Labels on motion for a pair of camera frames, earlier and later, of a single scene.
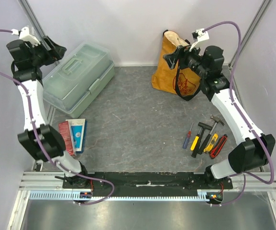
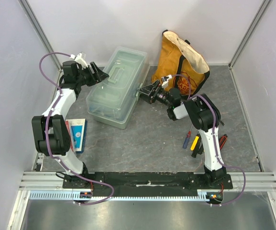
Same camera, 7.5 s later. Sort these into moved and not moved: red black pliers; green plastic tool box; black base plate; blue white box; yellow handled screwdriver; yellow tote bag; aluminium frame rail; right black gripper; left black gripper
Moved: green plastic tool box; right black gripper; left black gripper
Not moved: red black pliers; aluminium frame rail; yellow tote bag; black base plate; blue white box; yellow handled screwdriver
